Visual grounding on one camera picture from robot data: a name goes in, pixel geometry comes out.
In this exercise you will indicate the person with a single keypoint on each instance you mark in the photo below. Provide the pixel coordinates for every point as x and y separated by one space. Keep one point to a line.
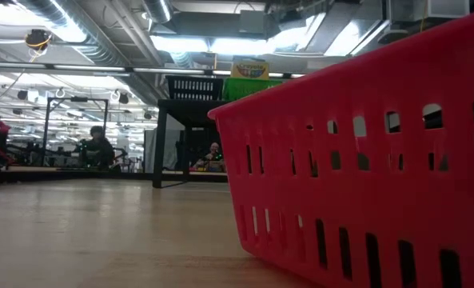
97 150
212 157

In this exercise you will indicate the red plastic slotted basket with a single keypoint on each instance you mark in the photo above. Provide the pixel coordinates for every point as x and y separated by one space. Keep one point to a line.
360 192

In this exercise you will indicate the long ceiling light bar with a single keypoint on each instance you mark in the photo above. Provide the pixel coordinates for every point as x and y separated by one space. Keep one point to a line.
88 67

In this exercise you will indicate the black metal table frame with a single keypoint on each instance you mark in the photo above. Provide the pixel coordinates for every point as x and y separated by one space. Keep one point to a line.
80 175

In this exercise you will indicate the black metal frame stand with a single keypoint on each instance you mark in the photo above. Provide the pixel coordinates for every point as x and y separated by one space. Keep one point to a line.
76 98

